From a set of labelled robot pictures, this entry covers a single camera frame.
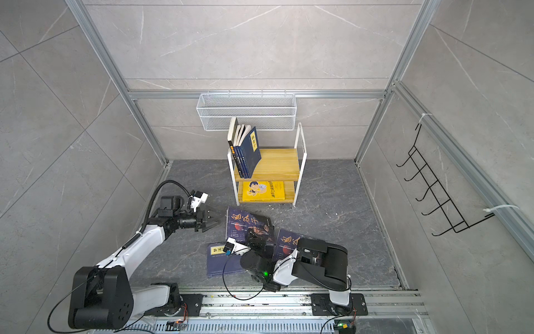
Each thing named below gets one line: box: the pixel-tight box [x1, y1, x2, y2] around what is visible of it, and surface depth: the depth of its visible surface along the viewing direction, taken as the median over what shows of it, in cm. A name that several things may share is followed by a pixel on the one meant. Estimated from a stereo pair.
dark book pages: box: [233, 125, 245, 179], surface depth 79 cm
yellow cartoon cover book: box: [241, 180, 286, 202], surface depth 103 cm
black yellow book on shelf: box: [227, 116, 242, 179], surface depth 76 cm
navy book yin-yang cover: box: [235, 124, 251, 179], surface depth 78 cm
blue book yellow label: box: [239, 125, 262, 179], surface depth 82 cm
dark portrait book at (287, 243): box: [273, 228, 302, 262], surface depth 89 cm
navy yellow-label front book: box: [206, 242, 245, 277], surface depth 85 cm
